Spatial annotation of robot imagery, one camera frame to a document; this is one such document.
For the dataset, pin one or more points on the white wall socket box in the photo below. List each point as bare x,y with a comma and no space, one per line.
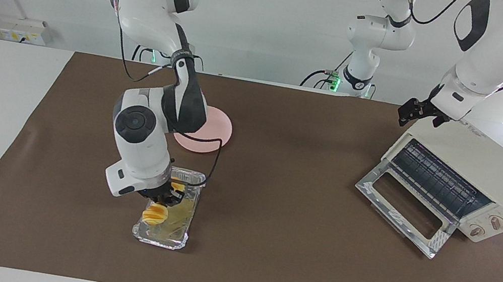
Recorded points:
24,31

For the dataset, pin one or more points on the glass oven door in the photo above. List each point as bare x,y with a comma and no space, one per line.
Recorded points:
371,186

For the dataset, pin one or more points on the beige oven knob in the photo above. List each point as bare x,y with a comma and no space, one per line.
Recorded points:
476,231
496,222

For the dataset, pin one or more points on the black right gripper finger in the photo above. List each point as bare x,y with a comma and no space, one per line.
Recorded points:
162,202
178,195

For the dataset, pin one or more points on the pink round plate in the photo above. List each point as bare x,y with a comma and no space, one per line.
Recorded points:
217,130

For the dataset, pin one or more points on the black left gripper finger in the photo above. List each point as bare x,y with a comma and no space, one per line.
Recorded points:
404,118
440,122

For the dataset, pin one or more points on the sliced yellow bread loaf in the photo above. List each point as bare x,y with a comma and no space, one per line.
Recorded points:
153,215

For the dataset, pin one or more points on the cream toaster oven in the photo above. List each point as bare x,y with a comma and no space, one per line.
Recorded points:
492,166

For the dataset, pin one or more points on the aluminium foil tray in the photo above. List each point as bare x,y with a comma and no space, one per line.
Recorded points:
179,223

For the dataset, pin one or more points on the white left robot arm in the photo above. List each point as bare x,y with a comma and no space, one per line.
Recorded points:
491,53

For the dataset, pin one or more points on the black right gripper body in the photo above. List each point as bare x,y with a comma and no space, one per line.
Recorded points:
163,192

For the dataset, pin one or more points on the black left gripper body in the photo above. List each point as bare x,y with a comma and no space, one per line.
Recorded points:
423,108

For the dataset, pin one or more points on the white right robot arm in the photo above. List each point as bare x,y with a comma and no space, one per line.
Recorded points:
137,152

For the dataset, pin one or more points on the brown table mat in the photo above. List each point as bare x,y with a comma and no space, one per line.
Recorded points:
263,255

